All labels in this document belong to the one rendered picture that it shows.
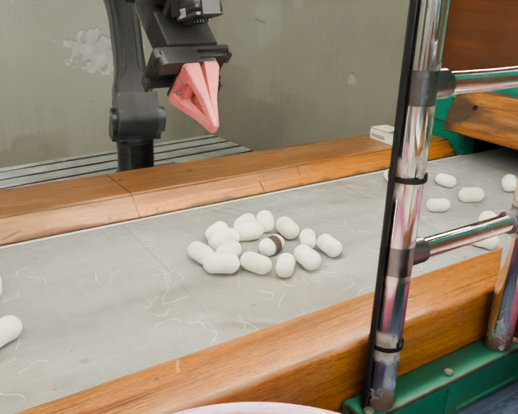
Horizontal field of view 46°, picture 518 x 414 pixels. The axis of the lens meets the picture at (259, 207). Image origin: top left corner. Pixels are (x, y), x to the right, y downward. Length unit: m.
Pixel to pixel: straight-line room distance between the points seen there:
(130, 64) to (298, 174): 0.34
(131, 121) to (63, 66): 1.72
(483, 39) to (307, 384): 0.74
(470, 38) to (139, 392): 0.84
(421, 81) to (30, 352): 0.35
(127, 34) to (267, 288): 0.58
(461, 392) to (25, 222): 0.48
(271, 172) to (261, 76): 1.86
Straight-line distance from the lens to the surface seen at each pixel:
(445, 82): 0.41
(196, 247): 0.62
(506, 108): 0.99
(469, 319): 0.58
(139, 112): 1.01
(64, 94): 2.73
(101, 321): 0.54
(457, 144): 1.10
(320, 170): 0.89
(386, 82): 2.20
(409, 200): 0.41
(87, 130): 2.80
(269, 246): 0.64
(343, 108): 2.35
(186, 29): 0.76
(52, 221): 0.72
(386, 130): 1.03
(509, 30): 1.05
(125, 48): 1.04
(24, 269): 0.65
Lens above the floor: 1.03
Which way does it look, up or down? 21 degrees down
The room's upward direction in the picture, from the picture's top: 2 degrees clockwise
